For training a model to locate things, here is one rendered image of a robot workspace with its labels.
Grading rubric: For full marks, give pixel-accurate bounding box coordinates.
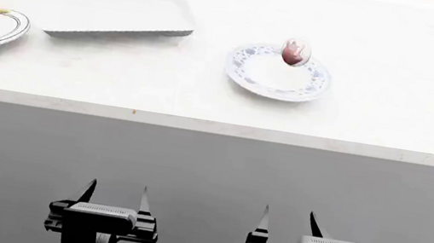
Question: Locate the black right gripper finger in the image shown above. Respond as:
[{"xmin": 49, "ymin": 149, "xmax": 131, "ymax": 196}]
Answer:
[
  {"xmin": 306, "ymin": 210, "xmax": 334, "ymax": 241},
  {"xmin": 253, "ymin": 202, "xmax": 275, "ymax": 233}
]

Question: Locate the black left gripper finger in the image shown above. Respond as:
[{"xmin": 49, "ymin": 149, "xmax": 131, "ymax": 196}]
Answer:
[
  {"xmin": 69, "ymin": 174, "xmax": 99, "ymax": 206},
  {"xmin": 137, "ymin": 184, "xmax": 158, "ymax": 217}
]

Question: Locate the white plate with blue pattern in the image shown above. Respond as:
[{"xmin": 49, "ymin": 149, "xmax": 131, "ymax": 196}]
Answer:
[{"xmin": 221, "ymin": 38, "xmax": 336, "ymax": 107}]

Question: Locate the red egg-shaped dessert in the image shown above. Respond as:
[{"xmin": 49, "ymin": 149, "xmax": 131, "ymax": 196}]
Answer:
[{"xmin": 279, "ymin": 35, "xmax": 315, "ymax": 69}]

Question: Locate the white rectangular tray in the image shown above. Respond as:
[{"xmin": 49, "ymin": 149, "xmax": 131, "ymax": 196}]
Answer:
[{"xmin": 40, "ymin": 0, "xmax": 200, "ymax": 58}]

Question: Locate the grey left gripper camera box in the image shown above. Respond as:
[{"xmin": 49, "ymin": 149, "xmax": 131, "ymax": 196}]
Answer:
[{"xmin": 61, "ymin": 199, "xmax": 141, "ymax": 234}]

